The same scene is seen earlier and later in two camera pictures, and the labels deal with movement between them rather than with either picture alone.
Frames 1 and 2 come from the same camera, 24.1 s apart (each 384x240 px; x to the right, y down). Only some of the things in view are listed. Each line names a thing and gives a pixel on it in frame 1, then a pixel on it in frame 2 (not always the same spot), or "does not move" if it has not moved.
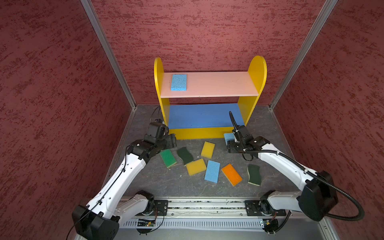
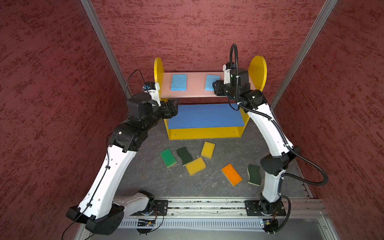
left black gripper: [170, 140] → [169, 110]
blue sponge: [179, 82] does not move
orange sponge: [233, 176] does not move
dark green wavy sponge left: [183, 154] does not move
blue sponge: [212, 171] → [210, 79]
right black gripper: [231, 147] → [219, 89]
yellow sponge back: [208, 149] does not move
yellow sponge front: [196, 167] does not move
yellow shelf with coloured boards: [187, 121] does not move
